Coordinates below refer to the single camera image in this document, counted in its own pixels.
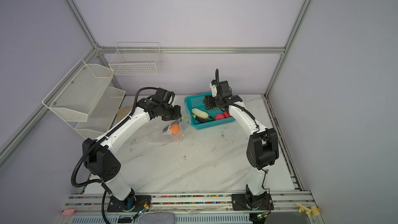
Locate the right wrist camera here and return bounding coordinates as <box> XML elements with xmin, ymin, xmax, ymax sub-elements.
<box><xmin>210</xmin><ymin>80</ymin><xmax>218</xmax><ymax>97</ymax></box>

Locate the pink toy fruit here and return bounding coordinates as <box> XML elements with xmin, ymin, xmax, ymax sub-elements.
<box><xmin>215</xmin><ymin>114</ymin><xmax>225</xmax><ymax>120</ymax></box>

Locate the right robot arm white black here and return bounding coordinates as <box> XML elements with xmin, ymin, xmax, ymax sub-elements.
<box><xmin>203</xmin><ymin>78</ymin><xmax>279</xmax><ymax>211</ymax></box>

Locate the teal plastic basket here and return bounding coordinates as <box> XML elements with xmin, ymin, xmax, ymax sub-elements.
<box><xmin>184</xmin><ymin>92</ymin><xmax>235</xmax><ymax>130</ymax></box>

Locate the clear zip top bag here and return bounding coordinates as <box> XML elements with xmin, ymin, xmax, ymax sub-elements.
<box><xmin>148</xmin><ymin>117</ymin><xmax>191</xmax><ymax>143</ymax></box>

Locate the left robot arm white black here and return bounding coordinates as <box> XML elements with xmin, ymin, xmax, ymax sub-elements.
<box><xmin>70</xmin><ymin>88</ymin><xmax>182</xmax><ymax>212</ymax></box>

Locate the red toy fruit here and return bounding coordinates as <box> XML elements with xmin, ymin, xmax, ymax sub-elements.
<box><xmin>223</xmin><ymin>112</ymin><xmax>232</xmax><ymax>118</ymax></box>

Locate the white mesh shelf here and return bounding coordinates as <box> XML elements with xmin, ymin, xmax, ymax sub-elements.
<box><xmin>74</xmin><ymin>87</ymin><xmax>125</xmax><ymax>139</ymax></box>
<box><xmin>42</xmin><ymin>60</ymin><xmax>114</xmax><ymax>122</ymax></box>

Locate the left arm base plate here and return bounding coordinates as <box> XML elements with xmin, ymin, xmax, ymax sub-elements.
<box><xmin>106</xmin><ymin>195</ymin><xmax>152</xmax><ymax>213</ymax></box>

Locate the pink eraser block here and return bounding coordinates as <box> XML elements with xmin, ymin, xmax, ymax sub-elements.
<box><xmin>61</xmin><ymin>208</ymin><xmax>75</xmax><ymax>216</ymax></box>

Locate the orange toy tangerine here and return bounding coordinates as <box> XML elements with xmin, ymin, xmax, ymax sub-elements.
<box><xmin>170</xmin><ymin>124</ymin><xmax>182</xmax><ymax>135</ymax></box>

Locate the white mesh lower shelf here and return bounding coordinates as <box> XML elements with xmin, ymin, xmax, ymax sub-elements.
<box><xmin>74</xmin><ymin>87</ymin><xmax>125</xmax><ymax>139</ymax></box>

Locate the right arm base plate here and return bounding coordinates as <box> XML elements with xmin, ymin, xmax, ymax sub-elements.
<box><xmin>231</xmin><ymin>192</ymin><xmax>274</xmax><ymax>211</ymax></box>

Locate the white wire wall basket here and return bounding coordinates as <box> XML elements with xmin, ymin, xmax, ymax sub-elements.
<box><xmin>108</xmin><ymin>42</ymin><xmax>163</xmax><ymax>76</ymax></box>

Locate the white mesh upper shelf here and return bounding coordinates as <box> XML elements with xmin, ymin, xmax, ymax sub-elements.
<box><xmin>42</xmin><ymin>60</ymin><xmax>114</xmax><ymax>122</ymax></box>

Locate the grey cloth pad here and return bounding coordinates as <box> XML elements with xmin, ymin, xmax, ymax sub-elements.
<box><xmin>138</xmin><ymin>213</ymin><xmax>176</xmax><ymax>224</ymax></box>

